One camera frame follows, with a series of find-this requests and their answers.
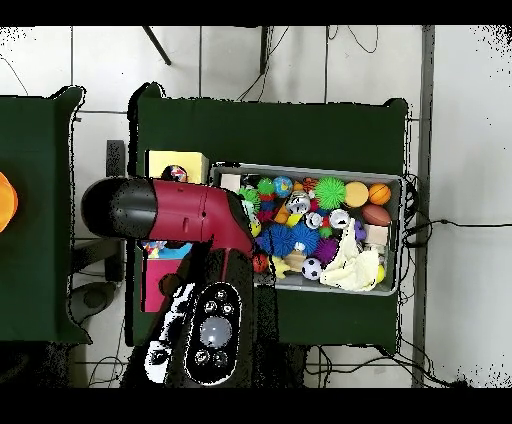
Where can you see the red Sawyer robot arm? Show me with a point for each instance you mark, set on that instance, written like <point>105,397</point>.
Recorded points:
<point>180,216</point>

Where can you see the purple knobbly ball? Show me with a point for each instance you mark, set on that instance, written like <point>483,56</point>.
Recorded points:
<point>327,250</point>

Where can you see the green spiky ball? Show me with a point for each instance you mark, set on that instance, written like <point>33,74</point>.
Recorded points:
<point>329,193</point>

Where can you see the grey plastic foot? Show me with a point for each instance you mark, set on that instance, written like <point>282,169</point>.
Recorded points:
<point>94,298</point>

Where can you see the red orange ball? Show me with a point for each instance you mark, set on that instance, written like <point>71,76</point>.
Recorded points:
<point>260,262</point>

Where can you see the small wooden block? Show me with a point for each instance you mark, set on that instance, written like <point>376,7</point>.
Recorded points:
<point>231,182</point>

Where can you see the wooden box with three holes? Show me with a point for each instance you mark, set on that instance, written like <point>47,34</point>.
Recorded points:
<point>192,164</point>

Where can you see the blue spiky ball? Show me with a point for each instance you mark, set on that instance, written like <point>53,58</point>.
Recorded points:
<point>280,240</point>

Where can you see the large polka dot cloth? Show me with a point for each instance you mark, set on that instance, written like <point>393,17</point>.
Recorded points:
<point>154,248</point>

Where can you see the dark green tablecloth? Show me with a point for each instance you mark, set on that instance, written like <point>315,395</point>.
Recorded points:
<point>280,132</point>
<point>32,280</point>

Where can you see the orange plastic object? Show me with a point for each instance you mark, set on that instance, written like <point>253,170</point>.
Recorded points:
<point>7,204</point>

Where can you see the small soccer ball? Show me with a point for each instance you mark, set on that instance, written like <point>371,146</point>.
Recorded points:
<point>311,268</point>

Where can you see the rainbow spiky caterpillar toy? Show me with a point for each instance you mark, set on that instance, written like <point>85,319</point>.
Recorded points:
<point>265,187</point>

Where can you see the globe print ball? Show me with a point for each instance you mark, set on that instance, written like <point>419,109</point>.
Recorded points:
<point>283,186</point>

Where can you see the pale yellow knitted cloth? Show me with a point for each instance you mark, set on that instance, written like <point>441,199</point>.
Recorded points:
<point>348,272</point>

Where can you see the black tripod leg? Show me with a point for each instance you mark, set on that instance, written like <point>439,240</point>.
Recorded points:
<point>156,44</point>
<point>264,48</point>

